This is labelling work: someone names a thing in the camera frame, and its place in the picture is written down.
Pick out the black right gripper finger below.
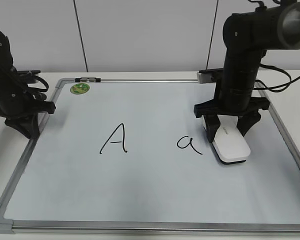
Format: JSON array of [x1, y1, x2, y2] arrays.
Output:
[[236, 110, 261, 137], [204, 114, 221, 143]]

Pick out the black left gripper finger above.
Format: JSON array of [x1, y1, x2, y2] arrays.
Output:
[[4, 113, 40, 140]]

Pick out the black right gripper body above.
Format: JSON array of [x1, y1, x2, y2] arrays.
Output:
[[193, 97, 270, 118]]

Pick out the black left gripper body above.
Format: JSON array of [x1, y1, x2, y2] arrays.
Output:
[[0, 99, 56, 120]]

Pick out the white board eraser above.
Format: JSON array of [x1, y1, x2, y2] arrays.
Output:
[[200, 115, 251, 165]]

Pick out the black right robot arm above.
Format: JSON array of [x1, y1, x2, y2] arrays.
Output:
[[194, 0, 300, 142]]

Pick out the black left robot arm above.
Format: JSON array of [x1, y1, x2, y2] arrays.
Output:
[[0, 31, 261, 141]]

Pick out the green round magnet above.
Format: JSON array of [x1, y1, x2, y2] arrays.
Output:
[[70, 83, 90, 95]]

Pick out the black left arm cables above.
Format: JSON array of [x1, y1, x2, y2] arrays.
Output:
[[11, 66, 50, 101]]

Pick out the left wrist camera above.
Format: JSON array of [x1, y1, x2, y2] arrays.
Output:
[[17, 70, 41, 84]]

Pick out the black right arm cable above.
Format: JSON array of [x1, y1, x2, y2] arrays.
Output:
[[254, 63, 300, 91]]

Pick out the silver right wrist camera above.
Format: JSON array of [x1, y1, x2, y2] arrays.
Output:
[[197, 68, 223, 84]]

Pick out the whiteboard with aluminium frame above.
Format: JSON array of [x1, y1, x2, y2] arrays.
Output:
[[0, 78, 300, 235]]

